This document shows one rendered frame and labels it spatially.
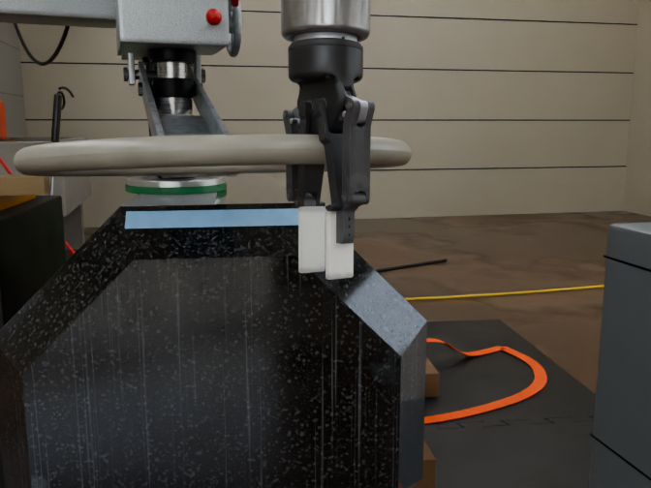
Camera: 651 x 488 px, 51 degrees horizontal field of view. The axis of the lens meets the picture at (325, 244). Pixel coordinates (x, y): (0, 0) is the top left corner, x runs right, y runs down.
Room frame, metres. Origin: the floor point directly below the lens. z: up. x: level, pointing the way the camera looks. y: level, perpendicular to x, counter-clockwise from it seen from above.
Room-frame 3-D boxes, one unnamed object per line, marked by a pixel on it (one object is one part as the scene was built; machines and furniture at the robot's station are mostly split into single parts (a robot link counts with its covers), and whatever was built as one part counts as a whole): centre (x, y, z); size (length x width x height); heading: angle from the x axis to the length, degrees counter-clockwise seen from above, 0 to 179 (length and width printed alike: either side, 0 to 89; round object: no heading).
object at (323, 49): (0.70, 0.00, 1.01); 0.08 x 0.07 x 0.09; 33
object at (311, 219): (0.71, 0.01, 0.85); 0.03 x 0.01 x 0.07; 123
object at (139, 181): (1.50, 0.33, 0.85); 0.21 x 0.21 x 0.01
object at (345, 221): (0.65, -0.02, 0.88); 0.03 x 0.01 x 0.05; 33
